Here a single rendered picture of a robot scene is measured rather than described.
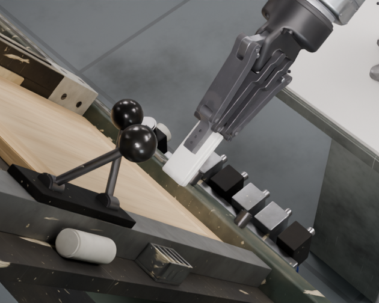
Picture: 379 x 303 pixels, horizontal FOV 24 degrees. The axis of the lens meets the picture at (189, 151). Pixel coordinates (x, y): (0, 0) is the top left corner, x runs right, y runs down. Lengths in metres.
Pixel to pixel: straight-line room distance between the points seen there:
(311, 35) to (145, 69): 2.08
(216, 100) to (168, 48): 2.14
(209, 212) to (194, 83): 1.42
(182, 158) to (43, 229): 0.17
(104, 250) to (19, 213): 0.13
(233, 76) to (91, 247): 0.23
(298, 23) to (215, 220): 0.69
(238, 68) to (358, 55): 1.13
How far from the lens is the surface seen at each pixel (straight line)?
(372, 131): 1.88
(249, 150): 2.77
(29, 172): 0.88
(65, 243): 0.90
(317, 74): 1.97
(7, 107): 1.30
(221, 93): 0.91
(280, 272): 1.50
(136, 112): 0.99
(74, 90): 1.65
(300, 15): 0.92
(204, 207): 1.56
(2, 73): 1.49
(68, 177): 0.88
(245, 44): 0.90
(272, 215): 1.73
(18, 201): 0.83
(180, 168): 0.95
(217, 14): 3.17
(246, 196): 1.75
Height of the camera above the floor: 2.21
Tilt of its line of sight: 53 degrees down
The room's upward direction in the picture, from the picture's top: straight up
